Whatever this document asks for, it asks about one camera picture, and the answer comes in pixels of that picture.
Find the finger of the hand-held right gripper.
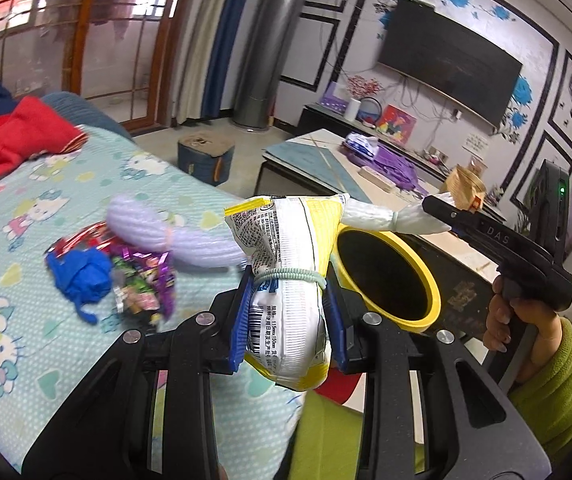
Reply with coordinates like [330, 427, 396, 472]
[422, 194, 481, 227]

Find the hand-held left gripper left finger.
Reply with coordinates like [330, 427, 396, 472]
[22, 266, 267, 480]

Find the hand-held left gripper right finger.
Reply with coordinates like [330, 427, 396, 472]
[323, 265, 551, 480]

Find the yellow trash bin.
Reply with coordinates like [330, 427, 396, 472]
[333, 225, 441, 333]

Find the white and yellow snack bag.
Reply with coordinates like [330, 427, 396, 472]
[223, 192, 351, 392]

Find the person's right forearm green sleeve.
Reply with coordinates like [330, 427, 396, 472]
[508, 317, 572, 453]

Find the person's right hand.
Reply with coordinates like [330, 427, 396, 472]
[484, 276, 566, 356]

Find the brown paper bag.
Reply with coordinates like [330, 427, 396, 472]
[443, 165, 487, 211]

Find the red cloth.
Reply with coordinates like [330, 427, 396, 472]
[316, 370, 367, 406]

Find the purple cloth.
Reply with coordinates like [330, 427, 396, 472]
[348, 142, 429, 193]

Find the white power strip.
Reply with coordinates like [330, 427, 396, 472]
[360, 166, 395, 192]

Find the colourful painting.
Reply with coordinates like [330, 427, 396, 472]
[377, 105, 417, 143]

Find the blue white tissue pack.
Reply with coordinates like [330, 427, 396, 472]
[343, 132, 379, 163]

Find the purple colourful candy wrapper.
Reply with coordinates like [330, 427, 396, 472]
[111, 245, 177, 328]

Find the lime green cloth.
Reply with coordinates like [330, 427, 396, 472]
[286, 400, 427, 480]

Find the round framed ornament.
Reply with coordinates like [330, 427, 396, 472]
[358, 97, 381, 128]

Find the marble top coffee table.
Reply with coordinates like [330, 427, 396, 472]
[255, 130, 509, 301]

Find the purple box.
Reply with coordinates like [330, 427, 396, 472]
[322, 81, 349, 113]

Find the black television stand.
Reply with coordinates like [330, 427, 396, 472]
[296, 104, 466, 181]

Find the blue storage stool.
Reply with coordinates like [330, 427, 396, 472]
[177, 132, 235, 187]

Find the blue crumpled cloth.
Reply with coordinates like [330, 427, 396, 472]
[46, 249, 113, 325]

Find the silver tower air conditioner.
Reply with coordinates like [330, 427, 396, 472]
[231, 0, 311, 131]

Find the beige curtain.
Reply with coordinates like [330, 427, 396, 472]
[173, 0, 239, 123]

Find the red garment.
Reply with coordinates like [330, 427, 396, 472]
[0, 96, 87, 201]

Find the wooden framed glass door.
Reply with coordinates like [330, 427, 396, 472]
[0, 0, 201, 128]

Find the wall mounted television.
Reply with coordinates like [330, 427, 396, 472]
[377, 0, 524, 128]

